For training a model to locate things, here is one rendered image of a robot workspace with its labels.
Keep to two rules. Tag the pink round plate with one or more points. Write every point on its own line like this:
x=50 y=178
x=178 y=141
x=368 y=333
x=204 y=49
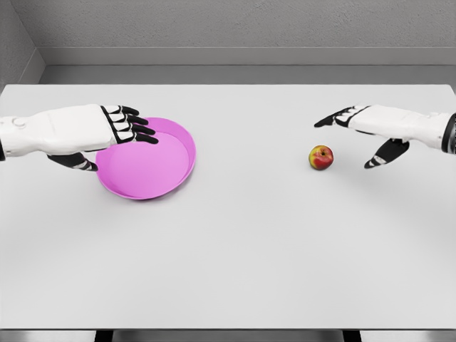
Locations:
x=149 y=167

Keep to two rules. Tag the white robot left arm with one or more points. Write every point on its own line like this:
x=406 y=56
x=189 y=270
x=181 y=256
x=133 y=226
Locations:
x=19 y=135

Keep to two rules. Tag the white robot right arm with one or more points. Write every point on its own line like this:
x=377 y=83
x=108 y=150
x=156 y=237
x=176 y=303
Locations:
x=440 y=132

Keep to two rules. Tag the red yellow apple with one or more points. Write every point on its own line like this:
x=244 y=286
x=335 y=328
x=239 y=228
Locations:
x=321 y=157

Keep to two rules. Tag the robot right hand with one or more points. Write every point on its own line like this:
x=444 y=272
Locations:
x=377 y=123

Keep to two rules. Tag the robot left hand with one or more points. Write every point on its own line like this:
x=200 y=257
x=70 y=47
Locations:
x=78 y=128

